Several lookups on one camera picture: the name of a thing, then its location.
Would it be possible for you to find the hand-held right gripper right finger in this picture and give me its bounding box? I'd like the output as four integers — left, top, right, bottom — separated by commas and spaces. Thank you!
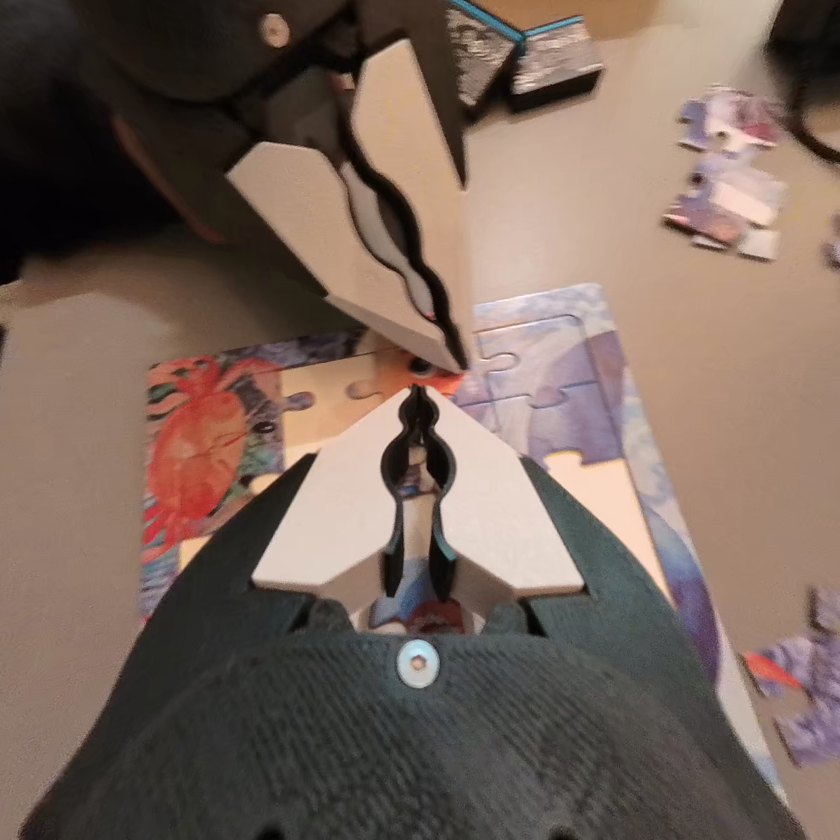
415, 386, 586, 601

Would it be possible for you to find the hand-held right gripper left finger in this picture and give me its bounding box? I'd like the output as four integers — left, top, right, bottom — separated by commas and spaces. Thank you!
250, 386, 417, 599

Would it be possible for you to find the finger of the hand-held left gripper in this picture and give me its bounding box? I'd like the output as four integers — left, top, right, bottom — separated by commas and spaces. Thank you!
225, 140, 470, 373
350, 36, 475, 370

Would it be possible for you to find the pink striped puzzle piece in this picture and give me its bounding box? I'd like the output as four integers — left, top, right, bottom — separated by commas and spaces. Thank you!
366, 453, 475, 634

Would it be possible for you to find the white puzzle frame tray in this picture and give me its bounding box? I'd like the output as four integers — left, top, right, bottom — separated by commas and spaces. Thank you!
136, 282, 788, 840

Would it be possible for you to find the striped whale tail puzzle piece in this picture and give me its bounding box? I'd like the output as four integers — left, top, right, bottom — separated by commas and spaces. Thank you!
459, 384, 632, 475

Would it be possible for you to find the orange pufferfish puzzle piece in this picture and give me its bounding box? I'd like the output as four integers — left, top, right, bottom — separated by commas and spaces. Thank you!
377, 348, 463, 398

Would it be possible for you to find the blue wave corner puzzle piece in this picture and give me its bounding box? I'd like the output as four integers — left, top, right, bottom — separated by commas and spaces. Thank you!
469, 314, 588, 389

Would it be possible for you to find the assembled crab puzzle section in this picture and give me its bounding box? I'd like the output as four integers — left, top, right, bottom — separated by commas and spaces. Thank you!
141, 357, 316, 592

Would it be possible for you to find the black box with teal edge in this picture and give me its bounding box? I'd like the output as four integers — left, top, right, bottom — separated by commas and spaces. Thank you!
511, 20, 605, 114
446, 0, 526, 109

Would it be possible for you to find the pile of loose puzzle pieces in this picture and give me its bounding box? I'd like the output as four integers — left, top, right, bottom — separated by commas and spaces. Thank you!
661, 84, 840, 770

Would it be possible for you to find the black braided cable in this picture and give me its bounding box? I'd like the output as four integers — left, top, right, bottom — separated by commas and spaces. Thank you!
784, 59, 840, 166

